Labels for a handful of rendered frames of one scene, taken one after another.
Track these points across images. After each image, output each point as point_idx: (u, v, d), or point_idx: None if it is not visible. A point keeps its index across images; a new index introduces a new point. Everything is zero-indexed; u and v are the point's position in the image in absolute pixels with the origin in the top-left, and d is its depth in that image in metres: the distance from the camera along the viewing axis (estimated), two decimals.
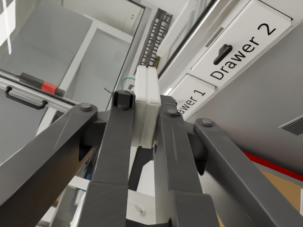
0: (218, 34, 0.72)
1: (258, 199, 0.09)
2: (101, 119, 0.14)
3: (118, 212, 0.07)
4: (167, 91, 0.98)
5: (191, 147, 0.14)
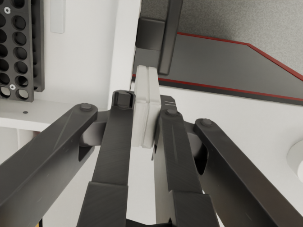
0: None
1: (258, 199, 0.09)
2: (101, 119, 0.14)
3: (118, 212, 0.07)
4: None
5: (191, 147, 0.14)
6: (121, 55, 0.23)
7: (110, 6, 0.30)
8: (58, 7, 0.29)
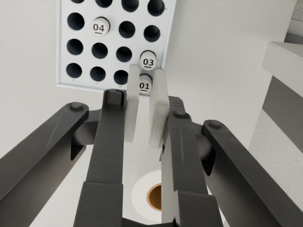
0: None
1: (264, 201, 0.09)
2: (92, 118, 0.14)
3: (114, 211, 0.07)
4: None
5: (200, 148, 0.14)
6: None
7: None
8: None
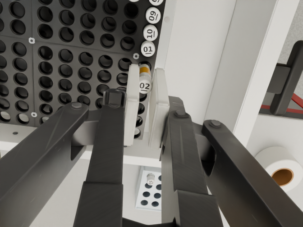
0: None
1: (264, 201, 0.09)
2: (92, 118, 0.14)
3: (114, 211, 0.07)
4: None
5: (200, 148, 0.14)
6: (251, 101, 0.24)
7: (211, 42, 0.31)
8: (164, 45, 0.30)
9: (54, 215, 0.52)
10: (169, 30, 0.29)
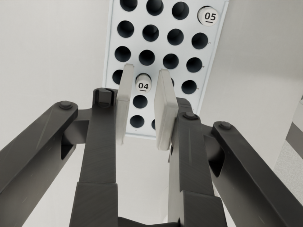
0: None
1: (272, 203, 0.09)
2: (82, 117, 0.14)
3: (109, 211, 0.07)
4: None
5: (209, 150, 0.14)
6: None
7: None
8: None
9: None
10: None
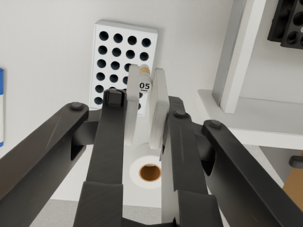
0: None
1: (264, 201, 0.09)
2: (92, 118, 0.14)
3: (114, 211, 0.07)
4: None
5: (200, 148, 0.14)
6: None
7: None
8: None
9: None
10: None
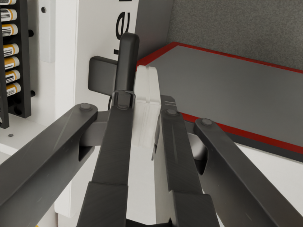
0: None
1: (258, 199, 0.09)
2: (101, 119, 0.14)
3: (118, 212, 0.07)
4: None
5: (191, 147, 0.14)
6: (62, 97, 0.21)
7: None
8: (46, 37, 0.29)
9: None
10: (48, 22, 0.28)
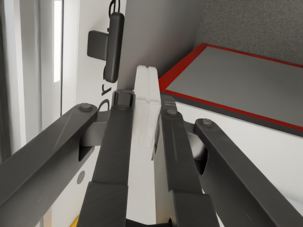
0: None
1: (258, 199, 0.09)
2: (101, 119, 0.14)
3: (118, 212, 0.07)
4: (56, 28, 0.26)
5: (191, 147, 0.14)
6: (68, 60, 0.29)
7: None
8: None
9: (155, 220, 0.56)
10: None
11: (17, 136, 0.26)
